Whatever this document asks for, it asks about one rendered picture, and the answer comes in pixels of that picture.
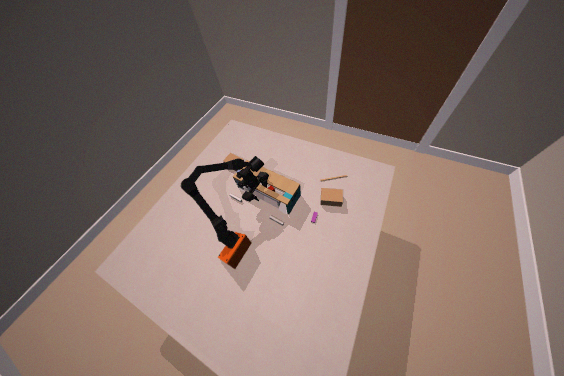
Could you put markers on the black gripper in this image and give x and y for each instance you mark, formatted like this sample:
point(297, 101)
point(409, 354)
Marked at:
point(253, 184)

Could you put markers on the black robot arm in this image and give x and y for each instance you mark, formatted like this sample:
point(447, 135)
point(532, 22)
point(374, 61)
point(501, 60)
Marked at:
point(227, 237)

